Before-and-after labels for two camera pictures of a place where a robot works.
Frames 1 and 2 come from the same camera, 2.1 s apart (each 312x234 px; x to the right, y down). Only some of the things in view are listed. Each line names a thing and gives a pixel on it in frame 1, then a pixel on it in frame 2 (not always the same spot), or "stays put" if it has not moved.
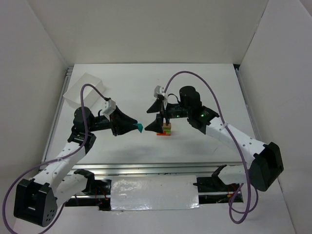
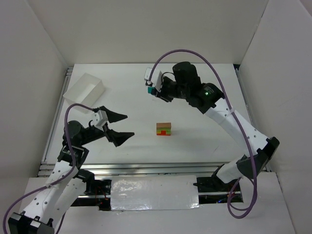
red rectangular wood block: x=164 y=133 stays put
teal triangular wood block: x=140 y=127 to x=151 y=90
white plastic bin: x=73 y=96 stays put
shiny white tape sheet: x=147 y=192 stays put
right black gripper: x=162 y=113 to x=160 y=92
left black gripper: x=114 y=124 to x=106 y=127
